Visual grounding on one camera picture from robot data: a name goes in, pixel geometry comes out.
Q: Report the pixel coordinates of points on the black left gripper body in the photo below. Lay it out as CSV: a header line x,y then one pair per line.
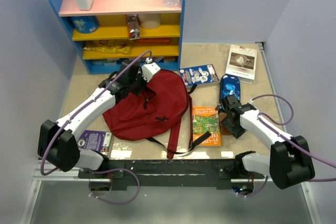
x,y
136,85

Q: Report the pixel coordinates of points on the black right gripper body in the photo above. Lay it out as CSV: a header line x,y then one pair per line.
x,y
243,129

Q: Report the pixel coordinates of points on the red backpack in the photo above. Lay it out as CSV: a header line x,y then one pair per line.
x,y
159,108

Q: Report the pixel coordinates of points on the brown leather wallet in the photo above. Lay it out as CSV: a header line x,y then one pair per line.
x,y
223,115

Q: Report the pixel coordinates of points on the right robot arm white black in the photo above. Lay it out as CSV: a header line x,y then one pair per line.
x,y
287,164

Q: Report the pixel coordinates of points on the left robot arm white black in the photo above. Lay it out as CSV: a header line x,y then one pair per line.
x,y
58,140

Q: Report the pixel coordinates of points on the yellow chips bag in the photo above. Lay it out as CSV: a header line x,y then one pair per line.
x,y
110,46

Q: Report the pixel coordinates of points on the orange treehouse book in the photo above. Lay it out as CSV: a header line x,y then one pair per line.
x,y
205,119

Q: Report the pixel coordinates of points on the blue dinosaur pencil case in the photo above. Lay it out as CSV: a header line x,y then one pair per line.
x,y
229,85

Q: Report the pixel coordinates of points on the red flat box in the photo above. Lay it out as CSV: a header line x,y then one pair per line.
x,y
154,40

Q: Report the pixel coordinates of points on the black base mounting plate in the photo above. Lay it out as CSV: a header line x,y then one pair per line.
x,y
218,173

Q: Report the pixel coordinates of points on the silver snack packet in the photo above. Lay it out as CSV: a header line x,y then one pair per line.
x,y
133,27

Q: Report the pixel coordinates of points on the blue cartoon book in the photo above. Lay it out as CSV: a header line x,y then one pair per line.
x,y
203,74

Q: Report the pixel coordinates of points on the white coffee cover book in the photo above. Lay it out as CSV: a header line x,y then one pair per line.
x,y
242,63

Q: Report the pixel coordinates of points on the purple book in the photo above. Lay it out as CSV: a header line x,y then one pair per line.
x,y
95,140

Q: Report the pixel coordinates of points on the blue shelf unit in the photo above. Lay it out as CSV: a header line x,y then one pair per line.
x,y
112,17

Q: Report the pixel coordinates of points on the white round container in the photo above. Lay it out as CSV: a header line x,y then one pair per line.
x,y
149,21

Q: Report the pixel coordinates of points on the blue snack can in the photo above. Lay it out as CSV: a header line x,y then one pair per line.
x,y
85,24

